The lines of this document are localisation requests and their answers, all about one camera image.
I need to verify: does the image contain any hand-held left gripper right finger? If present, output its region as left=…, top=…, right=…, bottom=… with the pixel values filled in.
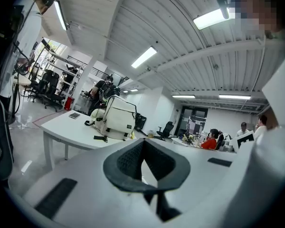
left=144, top=138, right=191, bottom=190

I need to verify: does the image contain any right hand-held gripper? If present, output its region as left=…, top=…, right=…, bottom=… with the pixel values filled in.
left=228, top=130, right=256, bottom=153

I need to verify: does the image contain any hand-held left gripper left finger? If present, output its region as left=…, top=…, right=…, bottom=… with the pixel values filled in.
left=103, top=138, right=158, bottom=192

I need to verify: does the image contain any white backpack bag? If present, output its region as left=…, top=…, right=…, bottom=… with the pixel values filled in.
left=94, top=95, right=137, bottom=141

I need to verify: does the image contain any person's white shirt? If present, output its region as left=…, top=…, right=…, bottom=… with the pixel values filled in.
left=224, top=32, right=285, bottom=228

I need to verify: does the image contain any black office chair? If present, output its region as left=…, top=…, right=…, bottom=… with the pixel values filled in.
left=155, top=121, right=175, bottom=142
left=28, top=69, right=53, bottom=104
left=43, top=72, right=65, bottom=113

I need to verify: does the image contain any dark glass door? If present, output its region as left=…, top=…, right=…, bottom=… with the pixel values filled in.
left=175, top=105, right=209, bottom=138

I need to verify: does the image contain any cream plush toy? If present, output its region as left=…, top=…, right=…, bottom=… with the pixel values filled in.
left=89, top=108, right=106, bottom=126

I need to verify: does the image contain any white table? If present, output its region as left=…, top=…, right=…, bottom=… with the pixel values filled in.
left=39, top=110, right=144, bottom=171

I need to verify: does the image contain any red box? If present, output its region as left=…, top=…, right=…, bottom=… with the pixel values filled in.
left=63, top=96, right=75, bottom=111

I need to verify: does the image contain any white shelving rack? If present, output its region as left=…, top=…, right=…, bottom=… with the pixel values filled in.
left=41, top=50, right=84, bottom=109

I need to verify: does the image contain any black stand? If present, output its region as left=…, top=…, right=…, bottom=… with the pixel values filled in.
left=7, top=60, right=30, bottom=126

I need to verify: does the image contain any person's black head camera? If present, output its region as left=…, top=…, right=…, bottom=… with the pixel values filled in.
left=215, top=0, right=230, bottom=20

